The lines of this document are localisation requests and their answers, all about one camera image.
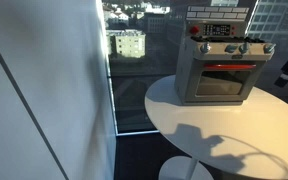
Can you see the grey toy stove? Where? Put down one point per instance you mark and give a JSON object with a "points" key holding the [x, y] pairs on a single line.
{"points": [[187, 76]]}

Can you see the red stove panel knob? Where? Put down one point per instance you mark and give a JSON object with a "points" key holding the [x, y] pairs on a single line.
{"points": [[194, 30]]}

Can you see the round white table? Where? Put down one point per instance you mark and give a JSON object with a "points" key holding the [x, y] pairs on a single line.
{"points": [[250, 133]]}

